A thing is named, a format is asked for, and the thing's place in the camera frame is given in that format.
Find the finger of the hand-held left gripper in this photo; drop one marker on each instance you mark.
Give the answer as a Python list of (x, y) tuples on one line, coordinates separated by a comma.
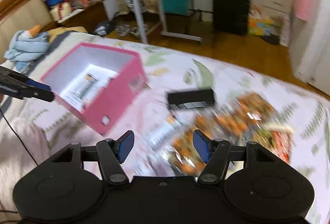
[(38, 95), (38, 85)]

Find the pink hanging cloth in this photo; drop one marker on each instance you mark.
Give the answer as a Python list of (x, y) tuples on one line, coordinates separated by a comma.
[(304, 2)]

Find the pink cardboard box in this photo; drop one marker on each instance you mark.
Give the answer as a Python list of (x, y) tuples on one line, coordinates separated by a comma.
[(116, 100)]

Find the black slipper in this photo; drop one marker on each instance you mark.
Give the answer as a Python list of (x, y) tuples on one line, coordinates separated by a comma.
[(270, 40)]

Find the colourful cardboard box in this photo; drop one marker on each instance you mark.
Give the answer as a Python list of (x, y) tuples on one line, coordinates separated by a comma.
[(260, 25)]

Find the pile of shoes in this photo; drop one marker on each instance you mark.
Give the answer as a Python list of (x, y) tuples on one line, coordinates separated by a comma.
[(129, 31)]

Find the black snack packet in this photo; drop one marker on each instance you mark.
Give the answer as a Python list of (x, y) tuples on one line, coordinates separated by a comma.
[(190, 97)]

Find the dark storage box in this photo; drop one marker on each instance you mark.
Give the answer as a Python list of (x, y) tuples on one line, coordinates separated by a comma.
[(183, 24)]

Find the wooden padded headboard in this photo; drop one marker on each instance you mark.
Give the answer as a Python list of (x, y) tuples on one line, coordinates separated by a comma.
[(23, 12)]

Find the orange plush cone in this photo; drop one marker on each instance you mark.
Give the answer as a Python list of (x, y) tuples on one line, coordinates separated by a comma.
[(34, 30)]

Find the light blue towel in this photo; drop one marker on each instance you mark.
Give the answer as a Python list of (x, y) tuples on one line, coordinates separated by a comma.
[(28, 46)]

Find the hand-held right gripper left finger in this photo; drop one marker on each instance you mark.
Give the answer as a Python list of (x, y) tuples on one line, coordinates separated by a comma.
[(126, 146)]

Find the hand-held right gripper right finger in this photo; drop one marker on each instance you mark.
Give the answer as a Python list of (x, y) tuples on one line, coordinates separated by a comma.
[(201, 148)]

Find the yellow pillow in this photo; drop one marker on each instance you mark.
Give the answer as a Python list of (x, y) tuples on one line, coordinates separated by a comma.
[(67, 30)]

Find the wooden nightstand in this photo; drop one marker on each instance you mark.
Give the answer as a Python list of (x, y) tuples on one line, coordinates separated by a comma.
[(92, 16)]

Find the white wardrobe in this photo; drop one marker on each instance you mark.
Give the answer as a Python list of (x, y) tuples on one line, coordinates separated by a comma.
[(319, 46)]

